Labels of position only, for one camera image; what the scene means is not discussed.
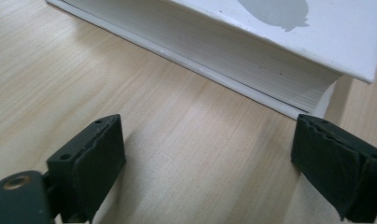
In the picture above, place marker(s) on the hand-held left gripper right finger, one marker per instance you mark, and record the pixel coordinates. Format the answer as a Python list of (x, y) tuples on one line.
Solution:
[(339, 161)]

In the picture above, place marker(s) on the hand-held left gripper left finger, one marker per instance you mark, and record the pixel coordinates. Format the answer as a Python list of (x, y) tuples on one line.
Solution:
[(87, 161)]

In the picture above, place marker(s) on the white box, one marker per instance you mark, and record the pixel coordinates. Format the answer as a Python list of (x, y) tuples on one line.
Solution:
[(270, 56)]

